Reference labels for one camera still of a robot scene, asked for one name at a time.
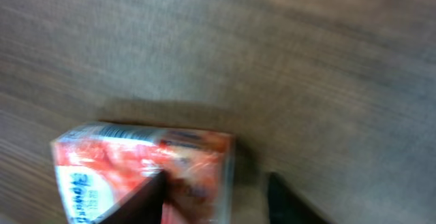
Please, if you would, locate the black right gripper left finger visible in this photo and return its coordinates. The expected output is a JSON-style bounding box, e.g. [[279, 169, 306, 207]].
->
[[99, 171, 167, 224]]

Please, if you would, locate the small red white box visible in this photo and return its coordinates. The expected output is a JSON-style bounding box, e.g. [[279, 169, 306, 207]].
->
[[52, 122, 234, 223]]

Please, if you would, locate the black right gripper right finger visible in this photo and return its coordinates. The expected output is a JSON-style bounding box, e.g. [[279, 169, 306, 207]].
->
[[266, 172, 330, 224]]

